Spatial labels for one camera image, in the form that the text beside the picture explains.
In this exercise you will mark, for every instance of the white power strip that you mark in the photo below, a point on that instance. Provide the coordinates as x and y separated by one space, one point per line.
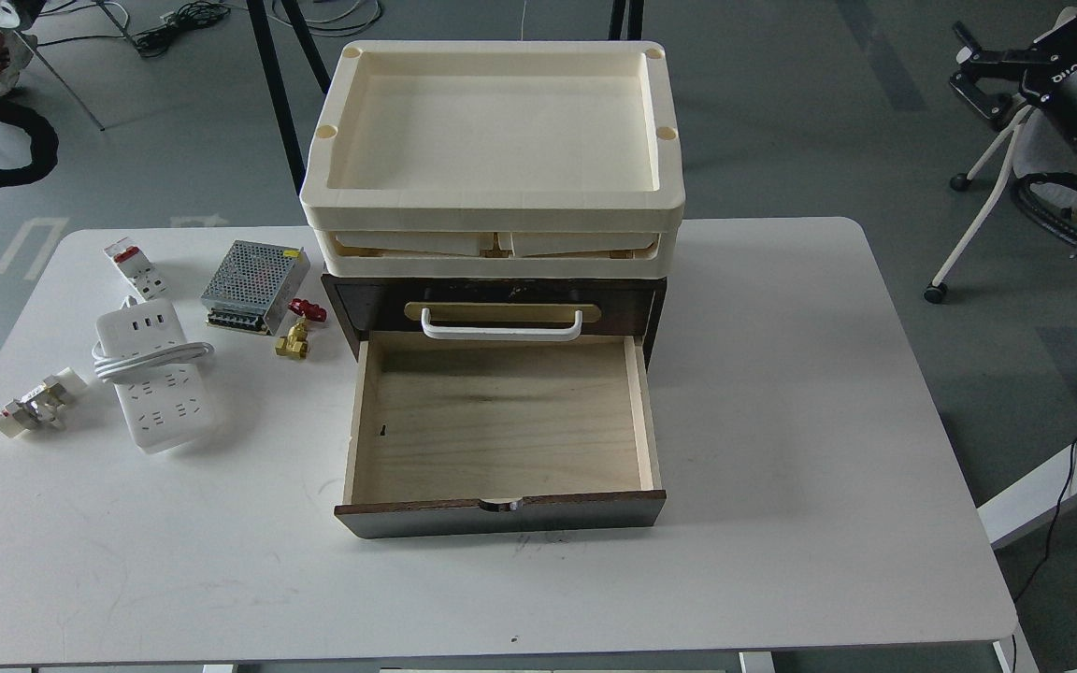
142 350

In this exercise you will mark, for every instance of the open wooden drawer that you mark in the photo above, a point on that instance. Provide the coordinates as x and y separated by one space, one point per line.
465 437

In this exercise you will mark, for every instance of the cream stacked plastic tray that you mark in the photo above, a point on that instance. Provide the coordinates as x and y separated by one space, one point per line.
497 160

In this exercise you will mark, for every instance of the metal mesh power supply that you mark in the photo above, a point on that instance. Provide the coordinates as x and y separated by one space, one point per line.
251 288

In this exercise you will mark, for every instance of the white red circuit breaker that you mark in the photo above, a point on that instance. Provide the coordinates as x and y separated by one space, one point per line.
136 268

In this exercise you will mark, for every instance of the white plug adapter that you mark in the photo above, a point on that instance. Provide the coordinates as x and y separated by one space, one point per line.
41 406

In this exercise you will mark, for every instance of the white office chair base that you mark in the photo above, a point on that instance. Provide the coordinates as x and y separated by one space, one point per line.
1006 139

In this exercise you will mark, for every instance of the white drawer handle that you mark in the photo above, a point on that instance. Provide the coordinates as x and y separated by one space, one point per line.
520 334

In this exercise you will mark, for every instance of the brass valve red handle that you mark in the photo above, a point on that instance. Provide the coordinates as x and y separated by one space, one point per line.
295 344

